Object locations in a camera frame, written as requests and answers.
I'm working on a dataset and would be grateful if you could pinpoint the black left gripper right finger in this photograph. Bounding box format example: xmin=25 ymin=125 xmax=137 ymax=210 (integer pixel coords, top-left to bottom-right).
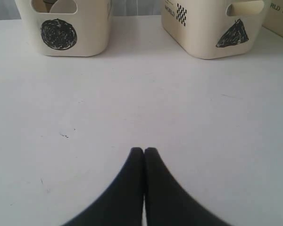
xmin=144 ymin=147 xmax=226 ymax=226

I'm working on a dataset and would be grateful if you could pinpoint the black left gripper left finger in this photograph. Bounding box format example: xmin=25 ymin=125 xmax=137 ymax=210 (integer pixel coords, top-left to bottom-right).
xmin=64 ymin=147 xmax=145 ymax=226

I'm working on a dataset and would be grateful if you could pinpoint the cream bin with triangle mark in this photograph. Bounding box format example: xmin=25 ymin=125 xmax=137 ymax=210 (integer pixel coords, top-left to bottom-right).
xmin=161 ymin=0 xmax=270 ymax=59

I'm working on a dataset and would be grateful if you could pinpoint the cream bin with circle mark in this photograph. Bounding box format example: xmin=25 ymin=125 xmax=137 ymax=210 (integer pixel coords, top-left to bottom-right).
xmin=15 ymin=0 xmax=113 ymax=57

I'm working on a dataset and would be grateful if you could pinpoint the cream bin with square mark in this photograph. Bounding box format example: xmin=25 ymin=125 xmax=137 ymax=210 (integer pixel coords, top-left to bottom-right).
xmin=263 ymin=0 xmax=283 ymax=37

